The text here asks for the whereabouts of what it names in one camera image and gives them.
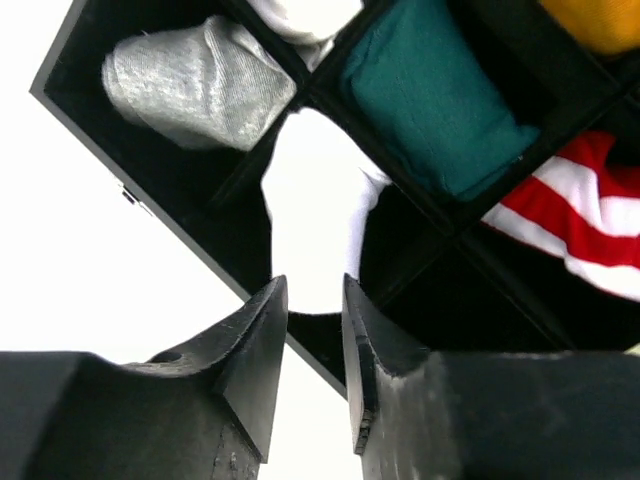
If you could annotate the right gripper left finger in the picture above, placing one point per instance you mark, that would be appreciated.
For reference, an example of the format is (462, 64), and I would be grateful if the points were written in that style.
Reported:
(207, 405)

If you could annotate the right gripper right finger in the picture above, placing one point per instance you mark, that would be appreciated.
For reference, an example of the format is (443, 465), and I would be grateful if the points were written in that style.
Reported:
(390, 394)

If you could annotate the red white striped sock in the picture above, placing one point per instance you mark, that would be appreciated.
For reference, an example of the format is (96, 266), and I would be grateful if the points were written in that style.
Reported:
(580, 207)

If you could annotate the teal rolled sock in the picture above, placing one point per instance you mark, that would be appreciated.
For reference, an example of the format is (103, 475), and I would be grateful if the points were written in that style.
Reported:
(415, 79)

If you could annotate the grey white rolled sock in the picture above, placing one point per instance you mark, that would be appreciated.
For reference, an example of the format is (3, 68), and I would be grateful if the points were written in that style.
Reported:
(203, 87)

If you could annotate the white black rolled sock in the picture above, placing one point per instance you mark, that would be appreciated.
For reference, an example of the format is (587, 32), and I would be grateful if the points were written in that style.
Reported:
(310, 26)

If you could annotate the orange rolled sock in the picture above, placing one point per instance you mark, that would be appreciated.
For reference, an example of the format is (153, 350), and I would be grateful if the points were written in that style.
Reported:
(606, 27)

